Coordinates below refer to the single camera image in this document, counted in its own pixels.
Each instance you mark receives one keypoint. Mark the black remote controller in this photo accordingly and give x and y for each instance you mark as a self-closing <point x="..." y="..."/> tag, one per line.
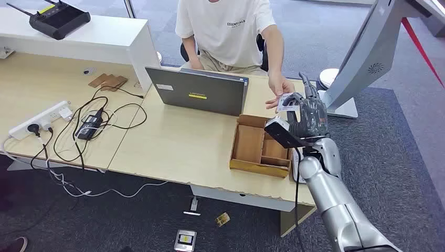
<point x="59" y="21"/>

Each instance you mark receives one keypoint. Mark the dark brown cardboard piece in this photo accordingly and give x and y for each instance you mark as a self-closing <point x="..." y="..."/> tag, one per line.
<point x="114" y="82"/>

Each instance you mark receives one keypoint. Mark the silver handheld device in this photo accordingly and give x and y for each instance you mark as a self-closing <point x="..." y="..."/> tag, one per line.
<point x="185" y="240"/>

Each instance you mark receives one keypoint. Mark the grey laptop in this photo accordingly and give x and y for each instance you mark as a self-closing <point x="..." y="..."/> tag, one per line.
<point x="198" y="90"/>

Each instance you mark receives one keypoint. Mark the white power strip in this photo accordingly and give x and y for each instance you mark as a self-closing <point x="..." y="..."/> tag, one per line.
<point x="38" y="120"/>

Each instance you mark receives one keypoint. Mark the white round stand base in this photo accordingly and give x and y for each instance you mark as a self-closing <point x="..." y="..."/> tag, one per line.
<point x="328" y="78"/>

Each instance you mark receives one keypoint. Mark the white card reader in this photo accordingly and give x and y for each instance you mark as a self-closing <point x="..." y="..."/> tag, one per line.
<point x="293" y="172"/>

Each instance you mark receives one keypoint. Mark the black power adapter brick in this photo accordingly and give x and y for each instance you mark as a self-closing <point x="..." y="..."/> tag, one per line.
<point x="88" y="127"/>

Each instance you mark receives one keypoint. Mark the small yellow card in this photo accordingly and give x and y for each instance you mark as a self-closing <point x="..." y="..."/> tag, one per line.
<point x="222" y="219"/>

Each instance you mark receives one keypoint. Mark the person's right forearm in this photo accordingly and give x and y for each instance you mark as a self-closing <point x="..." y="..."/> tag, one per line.
<point x="194" y="59"/>

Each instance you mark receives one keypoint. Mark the white ID card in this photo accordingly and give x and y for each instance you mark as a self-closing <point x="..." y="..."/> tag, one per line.
<point x="285" y="107"/>

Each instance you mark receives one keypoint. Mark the black mains plug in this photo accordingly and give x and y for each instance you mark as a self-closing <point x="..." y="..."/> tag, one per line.
<point x="33" y="129"/>

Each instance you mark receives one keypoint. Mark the wooden desk leg panel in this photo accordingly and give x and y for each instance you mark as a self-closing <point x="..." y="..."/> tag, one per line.
<point x="288" y="222"/>

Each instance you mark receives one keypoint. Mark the person's left forearm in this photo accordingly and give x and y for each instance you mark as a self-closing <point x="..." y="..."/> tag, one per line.
<point x="275" y="59"/>

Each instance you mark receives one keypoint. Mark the wooden compartment box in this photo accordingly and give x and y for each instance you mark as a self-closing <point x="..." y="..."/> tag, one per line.
<point x="248" y="144"/>

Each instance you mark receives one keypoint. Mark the white metal floor bracket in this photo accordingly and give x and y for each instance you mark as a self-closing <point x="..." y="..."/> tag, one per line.
<point x="193" y="205"/>

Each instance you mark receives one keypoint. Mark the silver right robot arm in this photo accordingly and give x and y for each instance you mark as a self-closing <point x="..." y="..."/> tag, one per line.
<point x="330" y="198"/>

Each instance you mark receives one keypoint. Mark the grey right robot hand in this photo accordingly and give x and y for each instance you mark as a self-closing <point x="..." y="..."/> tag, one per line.
<point x="311" y="118"/>

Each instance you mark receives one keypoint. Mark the light brown cardboard piece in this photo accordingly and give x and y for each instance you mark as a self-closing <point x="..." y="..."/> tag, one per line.
<point x="95" y="80"/>

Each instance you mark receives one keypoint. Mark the grey kiosk stand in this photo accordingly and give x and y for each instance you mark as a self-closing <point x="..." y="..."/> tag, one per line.
<point x="368" y="52"/>

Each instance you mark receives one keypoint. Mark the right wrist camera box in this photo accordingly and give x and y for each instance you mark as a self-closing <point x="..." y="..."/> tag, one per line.
<point x="278" y="134"/>

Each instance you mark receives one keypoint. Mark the person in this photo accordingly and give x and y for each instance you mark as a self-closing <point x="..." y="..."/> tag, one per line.
<point x="226" y="34"/>

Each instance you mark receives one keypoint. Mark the white plug adapter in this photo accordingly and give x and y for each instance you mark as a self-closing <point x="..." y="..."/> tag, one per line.
<point x="65" y="113"/>

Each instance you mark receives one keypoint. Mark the person's left hand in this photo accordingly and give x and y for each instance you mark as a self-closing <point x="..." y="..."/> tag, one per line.
<point x="280" y="85"/>

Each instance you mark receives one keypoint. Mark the white desk crossbeam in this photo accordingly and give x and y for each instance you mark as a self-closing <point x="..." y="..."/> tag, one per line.
<point x="240" y="199"/>

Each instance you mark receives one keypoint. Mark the dark sneaker white sole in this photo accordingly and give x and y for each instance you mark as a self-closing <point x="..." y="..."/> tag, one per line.
<point x="17" y="245"/>

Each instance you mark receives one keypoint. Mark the metal pole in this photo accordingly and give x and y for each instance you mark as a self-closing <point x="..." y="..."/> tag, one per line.
<point x="130" y="8"/>

